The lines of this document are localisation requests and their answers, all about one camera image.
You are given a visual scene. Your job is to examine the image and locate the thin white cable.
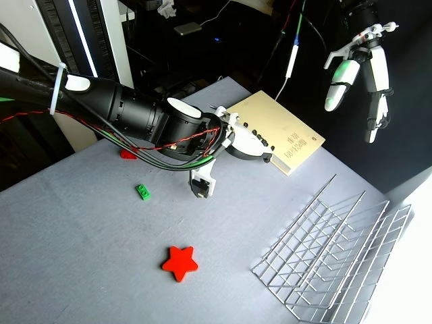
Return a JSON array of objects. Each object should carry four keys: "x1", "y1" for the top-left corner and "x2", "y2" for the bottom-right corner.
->
[{"x1": 199, "y1": 0, "x2": 232, "y2": 26}]

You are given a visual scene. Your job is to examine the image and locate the tan paperback book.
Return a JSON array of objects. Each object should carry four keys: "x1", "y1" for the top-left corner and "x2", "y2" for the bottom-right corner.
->
[{"x1": 226, "y1": 90, "x2": 327, "y2": 177}]

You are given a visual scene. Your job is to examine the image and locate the red star block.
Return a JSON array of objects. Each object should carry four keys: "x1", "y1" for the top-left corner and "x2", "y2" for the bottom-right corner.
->
[{"x1": 161, "y1": 245, "x2": 199, "y2": 283}]

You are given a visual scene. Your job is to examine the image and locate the red hanging cable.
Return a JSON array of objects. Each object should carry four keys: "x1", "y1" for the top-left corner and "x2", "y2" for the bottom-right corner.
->
[{"x1": 281, "y1": 0, "x2": 298, "y2": 35}]

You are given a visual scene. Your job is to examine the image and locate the grey flat device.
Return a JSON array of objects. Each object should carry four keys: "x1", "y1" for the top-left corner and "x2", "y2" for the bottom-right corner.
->
[{"x1": 173, "y1": 22, "x2": 203, "y2": 36}]

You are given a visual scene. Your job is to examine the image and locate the grey table cloth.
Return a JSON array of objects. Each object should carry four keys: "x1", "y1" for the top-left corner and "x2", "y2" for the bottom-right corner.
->
[{"x1": 0, "y1": 76, "x2": 389, "y2": 324}]

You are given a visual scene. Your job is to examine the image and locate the green toy brick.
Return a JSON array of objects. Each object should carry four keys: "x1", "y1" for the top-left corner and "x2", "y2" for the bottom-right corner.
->
[{"x1": 135, "y1": 184, "x2": 152, "y2": 201}]

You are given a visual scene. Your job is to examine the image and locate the crumpled white paper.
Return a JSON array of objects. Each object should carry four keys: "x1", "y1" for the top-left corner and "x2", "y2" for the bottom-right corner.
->
[{"x1": 157, "y1": 0, "x2": 177, "y2": 18}]

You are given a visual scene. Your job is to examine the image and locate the green hanging cable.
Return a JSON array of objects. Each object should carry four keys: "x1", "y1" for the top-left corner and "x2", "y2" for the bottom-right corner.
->
[{"x1": 294, "y1": 0, "x2": 307, "y2": 45}]

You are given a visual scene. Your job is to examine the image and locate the white wire file rack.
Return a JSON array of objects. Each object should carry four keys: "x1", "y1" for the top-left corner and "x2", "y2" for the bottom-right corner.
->
[{"x1": 251, "y1": 173, "x2": 413, "y2": 324}]

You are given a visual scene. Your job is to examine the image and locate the red twisted wire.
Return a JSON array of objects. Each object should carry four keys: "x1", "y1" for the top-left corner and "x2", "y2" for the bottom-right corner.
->
[{"x1": 0, "y1": 111, "x2": 223, "y2": 152}]

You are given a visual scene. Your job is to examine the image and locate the white adapter with cable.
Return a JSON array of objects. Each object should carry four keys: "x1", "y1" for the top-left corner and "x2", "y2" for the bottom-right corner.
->
[{"x1": 275, "y1": 45, "x2": 300, "y2": 102}]

